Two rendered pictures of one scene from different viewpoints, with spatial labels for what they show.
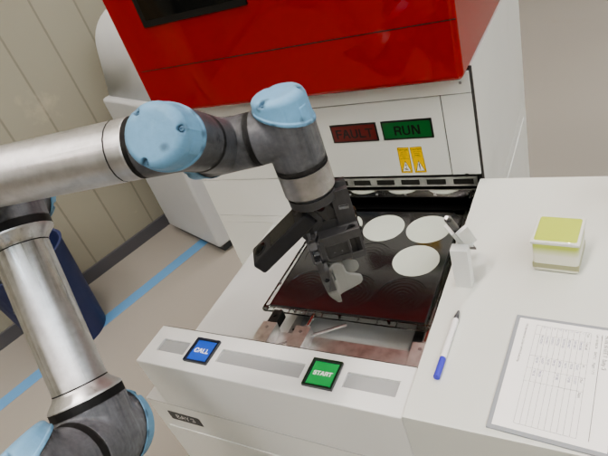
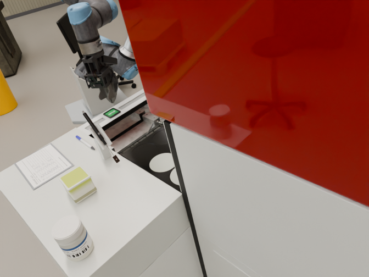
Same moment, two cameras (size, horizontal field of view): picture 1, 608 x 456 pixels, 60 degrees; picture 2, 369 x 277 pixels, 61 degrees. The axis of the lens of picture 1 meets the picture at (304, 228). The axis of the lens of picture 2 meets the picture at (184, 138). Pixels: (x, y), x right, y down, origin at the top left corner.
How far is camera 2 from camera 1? 155 cm
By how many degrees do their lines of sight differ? 82
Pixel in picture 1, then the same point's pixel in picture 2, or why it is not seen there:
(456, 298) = not seen: hidden behind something
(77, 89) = not seen: outside the picture
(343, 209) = (87, 66)
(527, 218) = (121, 195)
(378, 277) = (165, 146)
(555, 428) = (32, 156)
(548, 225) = (79, 175)
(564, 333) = (52, 173)
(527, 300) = not seen: hidden behind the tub
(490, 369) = (65, 150)
